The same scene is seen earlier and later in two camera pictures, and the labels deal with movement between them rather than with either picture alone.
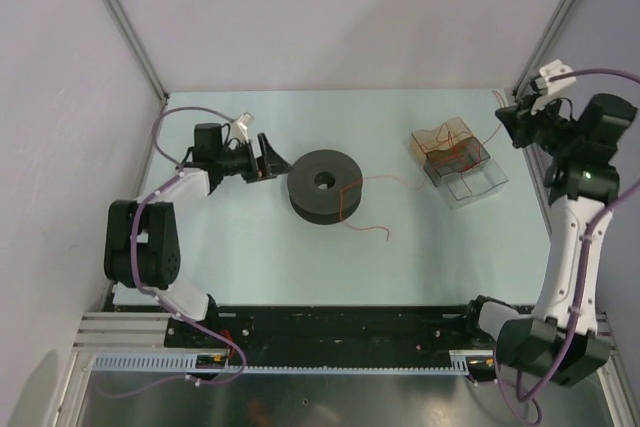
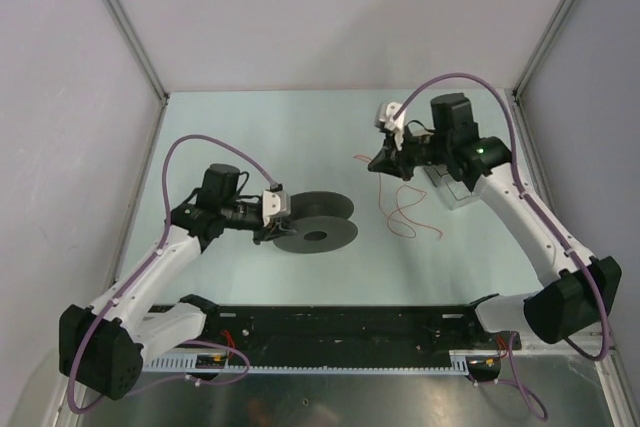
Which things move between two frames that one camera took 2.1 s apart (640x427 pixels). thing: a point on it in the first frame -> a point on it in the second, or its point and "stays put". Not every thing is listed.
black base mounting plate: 335,329 stays put
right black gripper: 518,119 -> 391,161
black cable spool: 325,186 -> 323,223
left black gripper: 274,164 -> 276,227
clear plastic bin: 470,186 stays put
